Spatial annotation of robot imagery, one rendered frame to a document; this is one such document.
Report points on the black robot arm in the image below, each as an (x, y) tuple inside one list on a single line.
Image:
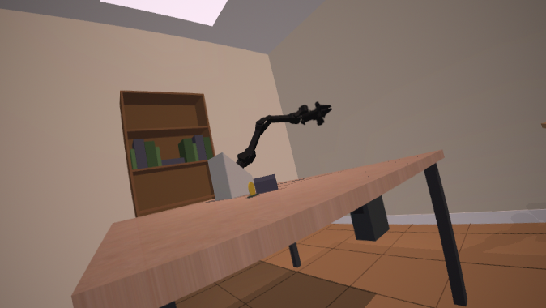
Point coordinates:
[(247, 157)]

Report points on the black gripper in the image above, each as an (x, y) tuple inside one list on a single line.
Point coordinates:
[(319, 112)]

